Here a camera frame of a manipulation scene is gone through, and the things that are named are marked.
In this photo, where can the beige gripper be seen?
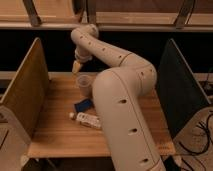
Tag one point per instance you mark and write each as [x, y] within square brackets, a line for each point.
[80, 58]

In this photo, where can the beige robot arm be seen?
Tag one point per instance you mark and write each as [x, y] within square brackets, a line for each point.
[116, 92]

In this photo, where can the translucent plastic cup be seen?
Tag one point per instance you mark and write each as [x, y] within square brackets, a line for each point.
[85, 84]

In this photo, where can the left wooden side panel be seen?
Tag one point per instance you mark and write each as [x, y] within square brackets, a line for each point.
[24, 97]

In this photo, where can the right dark side panel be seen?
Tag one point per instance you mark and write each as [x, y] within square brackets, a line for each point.
[180, 94]

